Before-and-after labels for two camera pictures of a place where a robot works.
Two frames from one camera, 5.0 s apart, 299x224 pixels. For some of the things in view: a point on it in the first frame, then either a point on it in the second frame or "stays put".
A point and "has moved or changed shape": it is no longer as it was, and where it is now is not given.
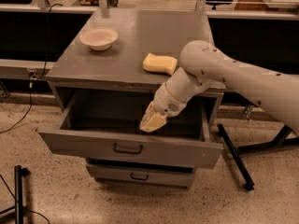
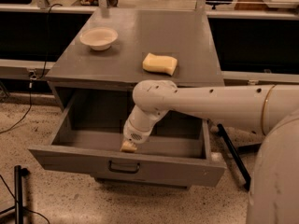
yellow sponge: [160, 63] stays put
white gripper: [164, 102] to [133, 133]
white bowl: [99, 38] stays put
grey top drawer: [106, 123] has moved or changed shape
